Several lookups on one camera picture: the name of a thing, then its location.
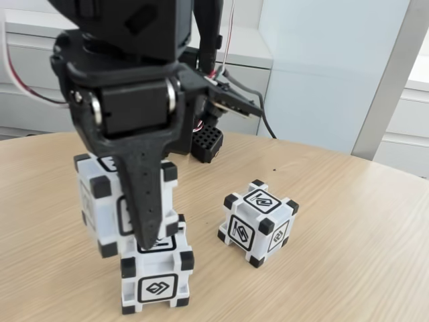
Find white cube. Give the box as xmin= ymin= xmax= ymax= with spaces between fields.
xmin=119 ymin=214 xmax=195 ymax=316
xmin=218 ymin=179 xmax=300 ymax=269
xmin=72 ymin=152 xmax=180 ymax=259

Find gripper camera on black mount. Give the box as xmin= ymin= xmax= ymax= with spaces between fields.
xmin=187 ymin=65 xmax=264 ymax=127

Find black camera cable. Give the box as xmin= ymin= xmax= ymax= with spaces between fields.
xmin=219 ymin=68 xmax=279 ymax=140

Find grey window frame post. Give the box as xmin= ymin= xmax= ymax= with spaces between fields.
xmin=350 ymin=0 xmax=429 ymax=162

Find white cube, stacked-diamonds symbol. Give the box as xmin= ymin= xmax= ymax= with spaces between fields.
xmin=119 ymin=214 xmax=195 ymax=316

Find white cabinet with drawers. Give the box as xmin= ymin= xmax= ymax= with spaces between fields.
xmin=0 ymin=6 xmax=273 ymax=138

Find white low cabinet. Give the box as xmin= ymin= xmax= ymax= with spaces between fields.
xmin=381 ymin=78 xmax=429 ymax=178

